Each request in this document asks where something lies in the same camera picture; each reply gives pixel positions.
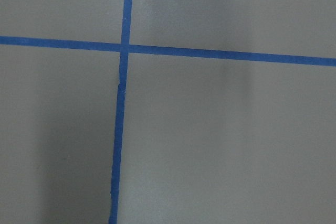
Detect horizontal blue tape line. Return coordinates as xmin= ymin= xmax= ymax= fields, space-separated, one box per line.
xmin=1 ymin=36 xmax=335 ymax=67

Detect vertical blue tape line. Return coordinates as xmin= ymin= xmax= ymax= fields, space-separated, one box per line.
xmin=108 ymin=0 xmax=132 ymax=223

